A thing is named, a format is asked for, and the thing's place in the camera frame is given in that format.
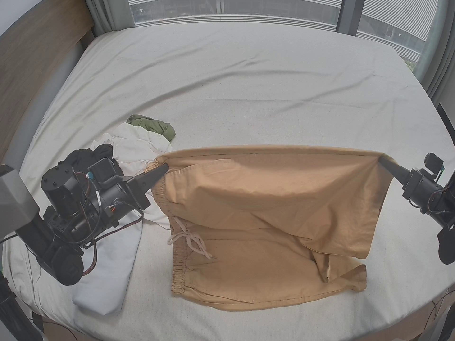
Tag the bed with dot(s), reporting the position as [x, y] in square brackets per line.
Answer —
[266, 83]

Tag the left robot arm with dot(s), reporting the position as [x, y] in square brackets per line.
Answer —
[58, 187]

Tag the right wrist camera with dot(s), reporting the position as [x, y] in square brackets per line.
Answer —
[433, 163]

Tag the grey-green curtain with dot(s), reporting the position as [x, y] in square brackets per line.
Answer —
[439, 48]
[103, 5]

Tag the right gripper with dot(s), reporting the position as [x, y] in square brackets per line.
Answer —
[419, 188]

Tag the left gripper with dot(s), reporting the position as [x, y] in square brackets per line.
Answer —
[121, 195]

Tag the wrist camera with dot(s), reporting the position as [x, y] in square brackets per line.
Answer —
[103, 169]
[433, 163]

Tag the pale blue garment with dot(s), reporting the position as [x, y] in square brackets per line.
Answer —
[113, 261]

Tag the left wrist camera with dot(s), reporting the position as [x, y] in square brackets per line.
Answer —
[103, 169]

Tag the black garment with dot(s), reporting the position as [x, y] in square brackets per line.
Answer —
[105, 151]

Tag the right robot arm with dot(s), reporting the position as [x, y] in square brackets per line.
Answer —
[446, 247]

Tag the olive green garment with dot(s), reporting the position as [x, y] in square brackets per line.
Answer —
[153, 124]

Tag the white garment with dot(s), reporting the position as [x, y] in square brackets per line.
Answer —
[135, 147]

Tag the tan shorts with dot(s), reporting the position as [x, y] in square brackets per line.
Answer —
[266, 208]

